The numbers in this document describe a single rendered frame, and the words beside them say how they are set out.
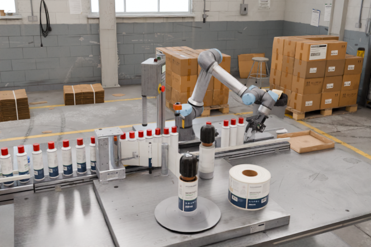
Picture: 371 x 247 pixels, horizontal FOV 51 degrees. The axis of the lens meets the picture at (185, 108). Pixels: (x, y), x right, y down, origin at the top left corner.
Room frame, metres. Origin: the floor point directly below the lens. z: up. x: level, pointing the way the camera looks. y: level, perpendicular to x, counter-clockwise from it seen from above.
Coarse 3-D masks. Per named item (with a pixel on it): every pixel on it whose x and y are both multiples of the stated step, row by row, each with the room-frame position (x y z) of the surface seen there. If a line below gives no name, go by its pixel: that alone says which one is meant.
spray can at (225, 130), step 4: (224, 120) 2.34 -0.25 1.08; (228, 120) 2.34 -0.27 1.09; (224, 124) 2.33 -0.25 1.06; (228, 124) 2.33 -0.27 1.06; (224, 128) 2.32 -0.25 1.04; (228, 128) 2.32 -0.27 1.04; (224, 132) 2.32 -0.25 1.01; (228, 132) 2.32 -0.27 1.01; (224, 136) 2.32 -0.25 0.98; (228, 136) 2.32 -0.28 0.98; (224, 140) 2.31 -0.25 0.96; (228, 140) 2.32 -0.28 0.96; (224, 144) 2.31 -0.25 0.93; (228, 144) 2.32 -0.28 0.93
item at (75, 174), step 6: (264, 144) 2.44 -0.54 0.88; (270, 144) 2.45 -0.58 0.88; (276, 144) 2.45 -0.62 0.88; (234, 150) 2.34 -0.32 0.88; (240, 150) 2.34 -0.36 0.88; (198, 156) 2.24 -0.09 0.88; (90, 168) 2.04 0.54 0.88; (126, 168) 2.05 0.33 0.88; (48, 174) 1.95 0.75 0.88; (60, 174) 1.96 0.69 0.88; (78, 174) 1.96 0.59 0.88; (84, 174) 1.96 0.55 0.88; (90, 174) 1.96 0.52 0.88; (42, 180) 1.88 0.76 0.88; (48, 180) 1.90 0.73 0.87; (54, 180) 1.89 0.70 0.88
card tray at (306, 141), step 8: (280, 136) 2.67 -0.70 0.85; (288, 136) 2.70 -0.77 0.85; (296, 136) 2.73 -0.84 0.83; (304, 136) 2.73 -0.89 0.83; (312, 136) 2.73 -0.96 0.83; (320, 136) 2.67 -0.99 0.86; (296, 144) 2.57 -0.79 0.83; (304, 144) 2.57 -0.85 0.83; (312, 144) 2.57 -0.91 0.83; (320, 144) 2.49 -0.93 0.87; (328, 144) 2.52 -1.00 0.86; (304, 152) 2.44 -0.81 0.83
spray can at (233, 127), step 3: (231, 120) 2.36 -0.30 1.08; (234, 120) 2.35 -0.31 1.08; (231, 123) 2.35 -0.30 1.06; (234, 123) 2.35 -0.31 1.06; (231, 126) 2.35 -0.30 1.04; (234, 126) 2.34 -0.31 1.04; (231, 129) 2.34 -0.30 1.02; (234, 129) 2.34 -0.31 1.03; (231, 132) 2.34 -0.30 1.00; (234, 132) 2.34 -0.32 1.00; (231, 135) 2.34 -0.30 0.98; (234, 135) 2.34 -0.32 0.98; (231, 138) 2.34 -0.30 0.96; (234, 138) 2.34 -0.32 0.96; (231, 141) 2.34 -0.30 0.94; (234, 141) 2.34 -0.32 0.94; (231, 144) 2.34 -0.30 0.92; (234, 144) 2.34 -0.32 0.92
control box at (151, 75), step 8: (144, 64) 2.17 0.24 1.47; (152, 64) 2.16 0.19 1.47; (160, 64) 2.20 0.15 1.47; (144, 72) 2.17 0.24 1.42; (152, 72) 2.16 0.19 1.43; (160, 72) 2.20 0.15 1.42; (144, 80) 2.17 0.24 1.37; (152, 80) 2.16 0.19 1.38; (160, 80) 2.20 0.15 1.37; (144, 88) 2.17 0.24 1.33; (152, 88) 2.16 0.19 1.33
